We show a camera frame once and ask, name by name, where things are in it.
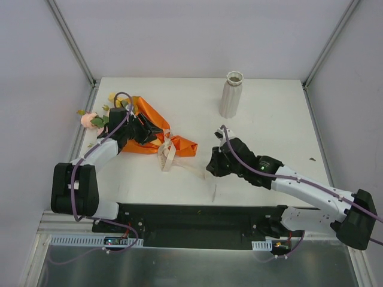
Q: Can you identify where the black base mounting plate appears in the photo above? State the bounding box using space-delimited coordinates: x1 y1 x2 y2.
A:
92 204 301 250

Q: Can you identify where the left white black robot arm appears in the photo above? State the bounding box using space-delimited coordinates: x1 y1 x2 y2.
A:
50 110 162 233

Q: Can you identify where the right aluminium corner post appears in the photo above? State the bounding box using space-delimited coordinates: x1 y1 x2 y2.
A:
302 0 362 91

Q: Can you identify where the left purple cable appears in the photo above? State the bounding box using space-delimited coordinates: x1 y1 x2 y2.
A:
47 91 139 265

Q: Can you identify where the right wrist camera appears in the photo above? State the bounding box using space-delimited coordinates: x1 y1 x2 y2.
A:
214 129 236 148

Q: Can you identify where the cream ribbon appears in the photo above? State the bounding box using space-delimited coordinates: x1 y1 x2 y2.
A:
156 130 217 203

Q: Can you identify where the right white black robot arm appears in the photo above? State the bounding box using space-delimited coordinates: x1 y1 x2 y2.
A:
206 138 377 250

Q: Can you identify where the orange wrapping paper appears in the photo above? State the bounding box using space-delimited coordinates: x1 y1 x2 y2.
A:
122 96 197 157

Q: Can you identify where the white ribbed ceramic vase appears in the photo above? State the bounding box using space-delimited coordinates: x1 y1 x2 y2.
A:
219 71 244 119

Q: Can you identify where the pink yellow flower bouquet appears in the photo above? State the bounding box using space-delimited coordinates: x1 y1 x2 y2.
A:
77 92 139 138

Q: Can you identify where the purple cable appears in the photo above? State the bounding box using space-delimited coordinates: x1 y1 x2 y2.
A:
220 124 383 264
47 91 139 265

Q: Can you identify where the white cable duct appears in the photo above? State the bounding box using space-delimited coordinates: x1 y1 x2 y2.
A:
50 234 144 248
251 240 273 252

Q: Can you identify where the right white cable duct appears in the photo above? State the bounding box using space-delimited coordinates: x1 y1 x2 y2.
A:
251 240 273 252

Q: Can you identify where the left aluminium corner post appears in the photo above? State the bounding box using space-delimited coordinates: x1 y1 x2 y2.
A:
45 0 96 87

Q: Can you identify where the aluminium corner post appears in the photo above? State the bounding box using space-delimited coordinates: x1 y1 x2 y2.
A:
302 0 362 91
45 0 96 87

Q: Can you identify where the left white cable duct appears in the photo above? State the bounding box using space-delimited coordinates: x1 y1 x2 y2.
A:
50 234 144 248

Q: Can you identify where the aluminium rail frame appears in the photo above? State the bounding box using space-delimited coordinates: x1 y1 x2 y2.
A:
37 210 93 234

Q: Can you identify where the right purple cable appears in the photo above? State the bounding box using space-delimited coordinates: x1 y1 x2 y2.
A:
220 124 383 264

